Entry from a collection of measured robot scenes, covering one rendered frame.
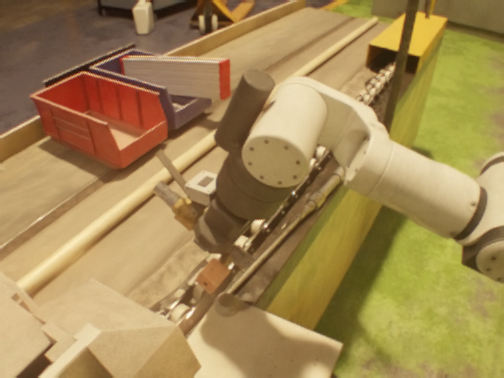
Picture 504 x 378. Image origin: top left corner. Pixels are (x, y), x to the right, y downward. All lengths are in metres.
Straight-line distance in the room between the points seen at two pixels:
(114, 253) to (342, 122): 0.56
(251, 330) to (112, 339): 0.28
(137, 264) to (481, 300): 1.50
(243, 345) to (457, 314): 1.31
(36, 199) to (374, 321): 1.27
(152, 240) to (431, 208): 0.59
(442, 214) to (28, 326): 0.47
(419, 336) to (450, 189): 1.30
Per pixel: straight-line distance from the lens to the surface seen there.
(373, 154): 0.40
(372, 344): 1.61
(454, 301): 1.86
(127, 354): 0.44
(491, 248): 0.42
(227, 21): 4.75
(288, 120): 0.38
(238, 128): 0.43
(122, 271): 0.81
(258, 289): 0.72
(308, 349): 0.64
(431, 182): 0.42
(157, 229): 0.87
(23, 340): 0.51
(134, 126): 1.20
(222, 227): 0.51
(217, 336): 0.64
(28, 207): 1.04
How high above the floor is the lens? 1.35
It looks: 39 degrees down
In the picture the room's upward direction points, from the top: 1 degrees clockwise
